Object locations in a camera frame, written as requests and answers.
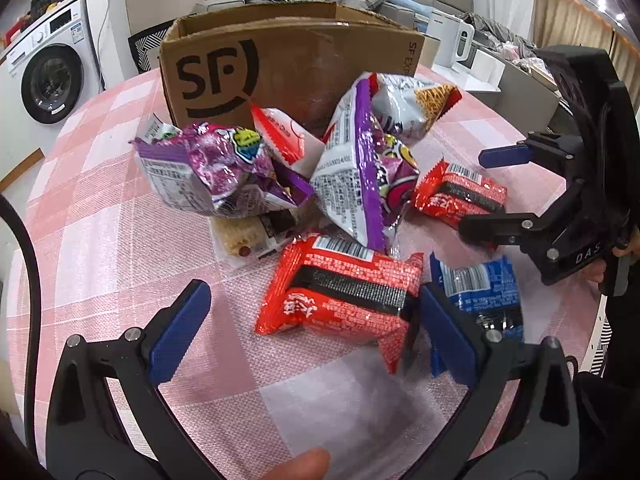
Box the blue snack packet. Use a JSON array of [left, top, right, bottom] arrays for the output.
[[429, 254, 526, 378]]

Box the white snack bag red corner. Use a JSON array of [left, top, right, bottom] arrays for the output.
[[372, 72, 463, 147]]

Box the large red snack packet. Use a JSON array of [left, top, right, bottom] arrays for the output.
[[254, 232, 425, 375]]

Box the white washing machine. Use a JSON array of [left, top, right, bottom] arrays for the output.
[[0, 0, 106, 127]]

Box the brown cardboard box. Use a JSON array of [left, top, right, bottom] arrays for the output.
[[159, 1, 426, 142]]

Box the person's right hand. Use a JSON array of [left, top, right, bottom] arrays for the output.
[[580, 225, 640, 286]]

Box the beige curtain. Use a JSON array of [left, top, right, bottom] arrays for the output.
[[532, 0, 640, 107]]

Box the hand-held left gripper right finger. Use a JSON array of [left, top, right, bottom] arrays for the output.
[[417, 282, 583, 480]]

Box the grey blanket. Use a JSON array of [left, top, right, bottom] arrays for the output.
[[465, 10, 537, 62]]

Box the clear cracker packet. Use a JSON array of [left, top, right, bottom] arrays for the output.
[[210, 210, 307, 264]]

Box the purple silver snack bag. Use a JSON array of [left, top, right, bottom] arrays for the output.
[[310, 74, 421, 253]]

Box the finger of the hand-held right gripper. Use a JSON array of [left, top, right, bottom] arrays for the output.
[[477, 131, 582, 174], [457, 179, 587, 251]]

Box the black cable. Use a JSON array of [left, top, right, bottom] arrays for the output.
[[0, 192, 44, 461]]

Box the person's left hand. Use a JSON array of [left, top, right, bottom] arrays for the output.
[[256, 447, 332, 480]]

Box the white electric kettle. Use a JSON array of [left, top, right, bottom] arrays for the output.
[[427, 10, 474, 69]]

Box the small red snack packet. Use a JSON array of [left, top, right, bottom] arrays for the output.
[[412, 157, 508, 234]]

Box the pink plaid tablecloth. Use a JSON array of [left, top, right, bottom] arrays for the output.
[[0, 62, 608, 480]]

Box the wooden board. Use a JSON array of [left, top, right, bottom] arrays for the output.
[[0, 147, 47, 192]]

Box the white box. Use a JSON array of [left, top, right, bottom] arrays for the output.
[[462, 47, 512, 93]]

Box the red white snack packet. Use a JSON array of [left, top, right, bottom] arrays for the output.
[[250, 105, 326, 179]]

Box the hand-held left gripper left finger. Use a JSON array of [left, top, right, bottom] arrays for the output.
[[45, 280, 213, 480]]

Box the black white striped chair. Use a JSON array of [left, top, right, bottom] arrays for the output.
[[582, 317, 614, 377], [127, 27, 173, 81]]

